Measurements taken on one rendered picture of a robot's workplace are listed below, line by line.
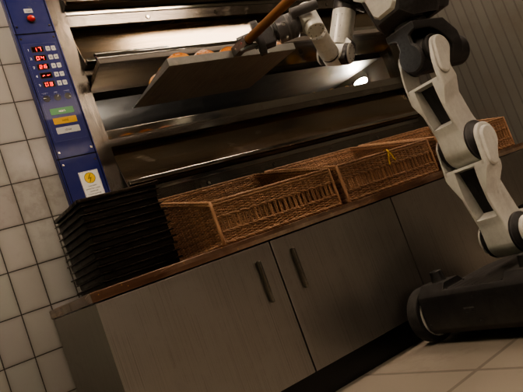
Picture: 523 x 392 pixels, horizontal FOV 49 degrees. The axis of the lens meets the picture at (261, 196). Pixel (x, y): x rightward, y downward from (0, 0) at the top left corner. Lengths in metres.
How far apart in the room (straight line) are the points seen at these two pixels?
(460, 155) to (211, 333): 1.04
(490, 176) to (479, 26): 2.68
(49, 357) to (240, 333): 0.70
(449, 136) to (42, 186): 1.46
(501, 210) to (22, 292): 1.66
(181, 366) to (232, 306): 0.24
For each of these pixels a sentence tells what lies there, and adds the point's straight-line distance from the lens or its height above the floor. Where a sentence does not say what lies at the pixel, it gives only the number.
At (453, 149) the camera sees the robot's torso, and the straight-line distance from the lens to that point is 2.12.
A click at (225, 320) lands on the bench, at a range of 1.79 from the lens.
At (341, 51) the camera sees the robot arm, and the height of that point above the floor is 1.12.
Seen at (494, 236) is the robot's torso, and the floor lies 0.29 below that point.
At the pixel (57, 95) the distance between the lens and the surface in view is 2.36.
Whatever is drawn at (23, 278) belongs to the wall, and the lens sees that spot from 2.17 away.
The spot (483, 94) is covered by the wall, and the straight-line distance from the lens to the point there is 4.67.
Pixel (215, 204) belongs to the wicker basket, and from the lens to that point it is 1.89.
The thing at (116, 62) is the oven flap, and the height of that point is 1.40.
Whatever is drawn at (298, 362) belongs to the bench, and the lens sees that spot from 1.92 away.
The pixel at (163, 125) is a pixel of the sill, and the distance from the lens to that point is 2.49.
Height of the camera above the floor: 0.54
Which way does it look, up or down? 5 degrees up
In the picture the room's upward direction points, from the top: 20 degrees counter-clockwise
